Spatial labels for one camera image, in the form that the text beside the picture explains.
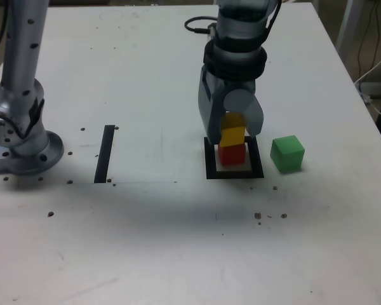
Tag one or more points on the black tape square outline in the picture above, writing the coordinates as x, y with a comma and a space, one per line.
235, 175

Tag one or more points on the yellow cube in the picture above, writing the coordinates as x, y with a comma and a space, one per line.
231, 135

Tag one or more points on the white metal frame post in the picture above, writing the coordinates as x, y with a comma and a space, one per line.
346, 22

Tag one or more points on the red cube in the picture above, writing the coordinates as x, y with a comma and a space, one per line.
231, 155

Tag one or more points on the green cube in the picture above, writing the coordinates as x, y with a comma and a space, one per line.
287, 154

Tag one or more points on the black tape strip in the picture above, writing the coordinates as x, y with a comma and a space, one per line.
104, 155

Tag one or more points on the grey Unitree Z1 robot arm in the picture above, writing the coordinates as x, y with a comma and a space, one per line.
19, 63

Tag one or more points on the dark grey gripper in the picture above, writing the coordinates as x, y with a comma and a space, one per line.
235, 85

